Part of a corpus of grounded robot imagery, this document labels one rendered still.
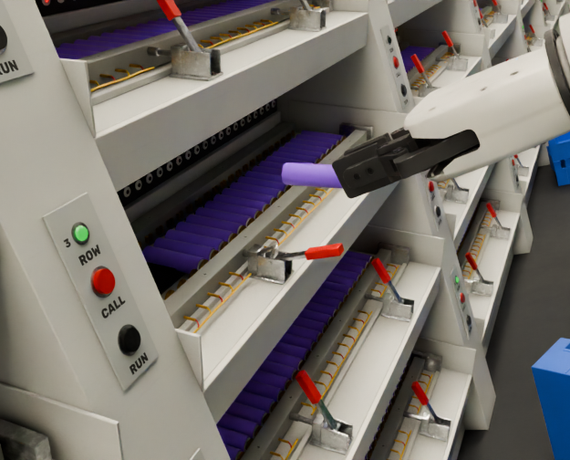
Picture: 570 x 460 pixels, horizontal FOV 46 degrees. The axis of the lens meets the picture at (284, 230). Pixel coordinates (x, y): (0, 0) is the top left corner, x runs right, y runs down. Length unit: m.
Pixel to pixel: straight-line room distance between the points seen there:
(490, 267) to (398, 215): 0.48
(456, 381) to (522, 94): 0.78
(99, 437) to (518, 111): 0.32
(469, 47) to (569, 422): 0.95
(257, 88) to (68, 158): 0.28
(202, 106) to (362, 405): 0.40
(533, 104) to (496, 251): 1.15
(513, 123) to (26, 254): 0.30
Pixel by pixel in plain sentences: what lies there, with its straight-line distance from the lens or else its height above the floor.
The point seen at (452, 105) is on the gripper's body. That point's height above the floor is 0.66.
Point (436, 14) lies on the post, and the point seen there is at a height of 0.64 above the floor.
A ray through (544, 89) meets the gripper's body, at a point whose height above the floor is 0.66.
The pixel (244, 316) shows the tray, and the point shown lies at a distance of 0.60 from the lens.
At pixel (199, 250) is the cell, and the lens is 0.67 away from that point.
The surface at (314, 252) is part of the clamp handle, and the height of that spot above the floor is 0.54.
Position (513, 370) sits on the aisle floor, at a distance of 1.38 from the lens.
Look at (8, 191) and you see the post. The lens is 0.41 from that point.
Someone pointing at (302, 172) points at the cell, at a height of 0.63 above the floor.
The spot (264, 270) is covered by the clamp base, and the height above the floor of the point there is 0.53.
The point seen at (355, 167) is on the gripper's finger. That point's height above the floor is 0.63.
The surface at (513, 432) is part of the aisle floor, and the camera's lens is 1.23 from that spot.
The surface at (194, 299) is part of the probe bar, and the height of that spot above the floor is 0.55.
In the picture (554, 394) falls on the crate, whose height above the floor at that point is 0.16.
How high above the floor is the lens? 0.75
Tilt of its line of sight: 17 degrees down
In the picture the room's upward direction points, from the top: 20 degrees counter-clockwise
